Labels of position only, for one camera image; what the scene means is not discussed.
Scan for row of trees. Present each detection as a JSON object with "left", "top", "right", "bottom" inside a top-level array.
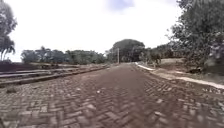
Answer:
[{"left": 20, "top": 45, "right": 108, "bottom": 65}]

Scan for pale concrete kerb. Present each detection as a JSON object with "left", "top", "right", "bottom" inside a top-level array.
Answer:
[{"left": 134, "top": 61, "right": 224, "bottom": 90}]

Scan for thin pale pole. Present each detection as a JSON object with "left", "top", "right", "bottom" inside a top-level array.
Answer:
[{"left": 116, "top": 47, "right": 120, "bottom": 65}]

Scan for reddish-brown brick road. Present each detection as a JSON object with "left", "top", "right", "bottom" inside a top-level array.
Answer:
[{"left": 0, "top": 62, "right": 224, "bottom": 128}]

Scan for large dark tree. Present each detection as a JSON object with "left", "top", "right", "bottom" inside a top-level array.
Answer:
[{"left": 0, "top": 0, "right": 18, "bottom": 63}]

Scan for broad dome-shaped tree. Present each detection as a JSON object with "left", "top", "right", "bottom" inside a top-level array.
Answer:
[{"left": 106, "top": 38, "right": 147, "bottom": 64}]

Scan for low concrete steps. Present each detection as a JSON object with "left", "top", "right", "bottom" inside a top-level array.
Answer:
[{"left": 0, "top": 64, "right": 111, "bottom": 88}]

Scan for dark low wall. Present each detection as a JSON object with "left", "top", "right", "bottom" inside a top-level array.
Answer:
[{"left": 0, "top": 61, "right": 34, "bottom": 72}]

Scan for dense group of trees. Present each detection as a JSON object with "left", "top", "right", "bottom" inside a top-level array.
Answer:
[{"left": 168, "top": 0, "right": 224, "bottom": 76}]

